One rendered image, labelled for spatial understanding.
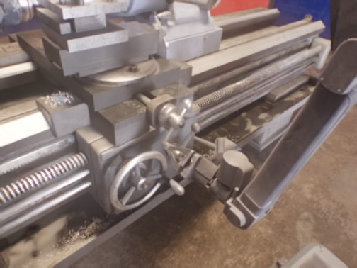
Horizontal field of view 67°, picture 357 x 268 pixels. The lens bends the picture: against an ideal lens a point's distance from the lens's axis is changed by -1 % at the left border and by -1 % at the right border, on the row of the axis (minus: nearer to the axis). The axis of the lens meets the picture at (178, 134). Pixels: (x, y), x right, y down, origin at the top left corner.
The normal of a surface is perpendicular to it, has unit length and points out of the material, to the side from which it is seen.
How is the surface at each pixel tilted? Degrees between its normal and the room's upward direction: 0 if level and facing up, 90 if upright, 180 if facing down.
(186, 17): 66
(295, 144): 84
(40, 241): 0
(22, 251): 0
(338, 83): 83
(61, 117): 90
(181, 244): 0
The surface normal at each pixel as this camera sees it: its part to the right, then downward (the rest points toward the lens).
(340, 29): -0.76, 0.24
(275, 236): 0.08, -0.78
